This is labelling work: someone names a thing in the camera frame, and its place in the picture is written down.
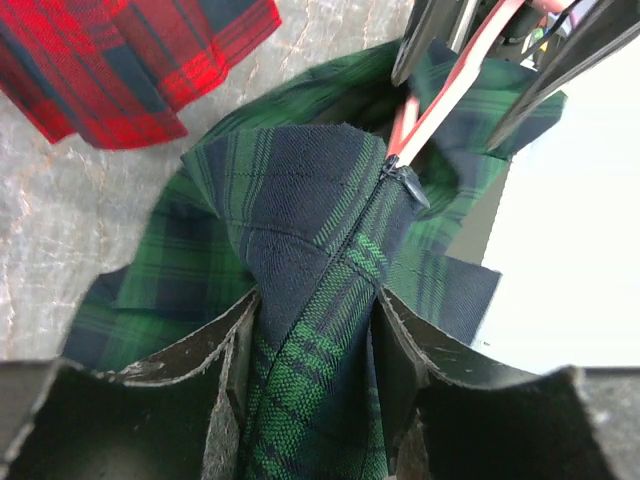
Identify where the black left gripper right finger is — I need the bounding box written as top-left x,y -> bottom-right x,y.
372,289 -> 615,479

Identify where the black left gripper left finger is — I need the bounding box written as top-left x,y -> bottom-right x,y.
1,291 -> 260,479

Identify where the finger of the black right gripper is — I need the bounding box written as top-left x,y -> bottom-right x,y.
391,0 -> 480,86
487,0 -> 639,150

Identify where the green plaid garment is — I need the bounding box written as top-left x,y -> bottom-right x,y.
63,41 -> 566,479

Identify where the red navy plaid skirt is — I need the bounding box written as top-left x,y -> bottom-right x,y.
1,0 -> 281,150

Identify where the thick pink plastic hanger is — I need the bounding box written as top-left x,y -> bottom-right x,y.
385,0 -> 526,169

